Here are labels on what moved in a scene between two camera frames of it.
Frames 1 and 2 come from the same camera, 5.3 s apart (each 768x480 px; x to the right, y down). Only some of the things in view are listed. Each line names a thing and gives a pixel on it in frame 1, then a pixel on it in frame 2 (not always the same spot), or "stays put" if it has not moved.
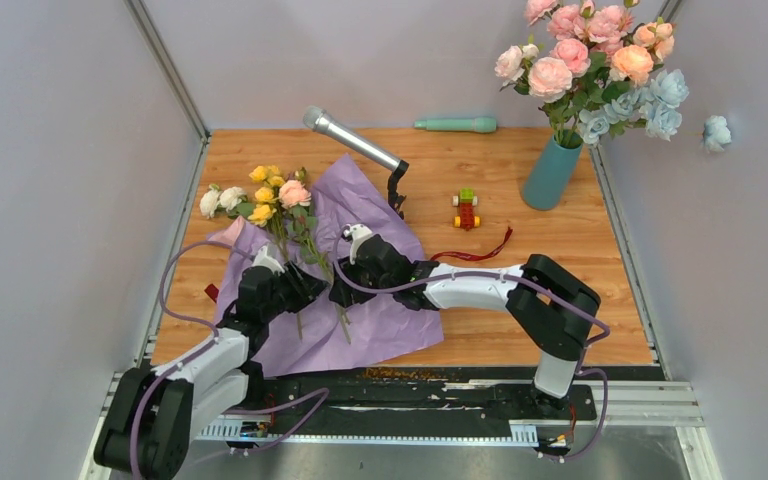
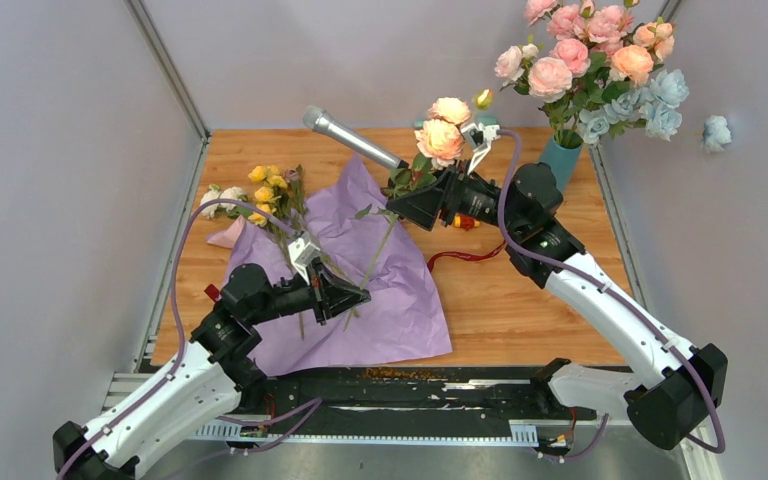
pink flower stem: [612, 22] stays put
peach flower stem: [295, 196] -> [439, 141]
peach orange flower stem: [635, 61] stays put
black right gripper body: [360, 273] -> [465, 195]
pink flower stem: [567, 49] stays put
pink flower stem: [539, 9] stays put
